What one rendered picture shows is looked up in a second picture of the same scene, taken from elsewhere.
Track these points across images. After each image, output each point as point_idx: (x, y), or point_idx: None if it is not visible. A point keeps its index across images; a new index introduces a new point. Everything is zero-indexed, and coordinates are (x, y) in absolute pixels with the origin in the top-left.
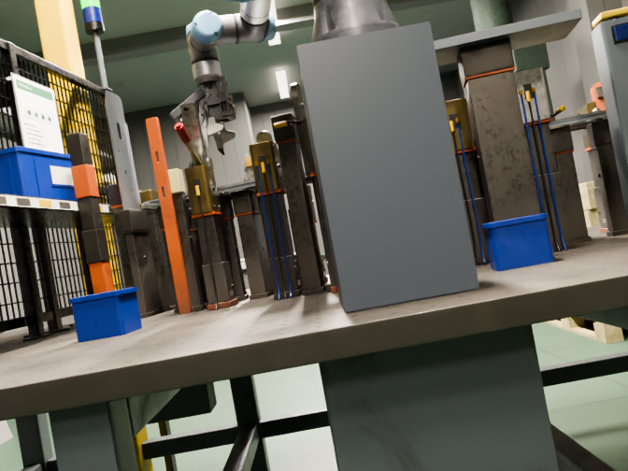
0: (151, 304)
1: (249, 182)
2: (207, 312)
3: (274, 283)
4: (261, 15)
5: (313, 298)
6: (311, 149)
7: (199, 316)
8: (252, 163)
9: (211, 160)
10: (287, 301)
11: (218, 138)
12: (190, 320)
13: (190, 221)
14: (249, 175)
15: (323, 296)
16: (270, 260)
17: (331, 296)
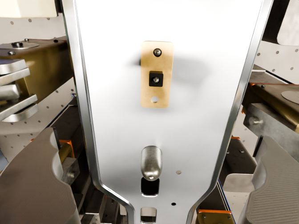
0: None
1: (84, 140)
2: (58, 35)
3: (76, 96)
4: None
5: (38, 119)
6: None
7: (31, 36)
8: (1, 172)
9: (21, 118)
10: (48, 102)
11: (258, 185)
12: (9, 34)
13: None
14: (286, 141)
15: (41, 125)
16: (68, 104)
17: (33, 129)
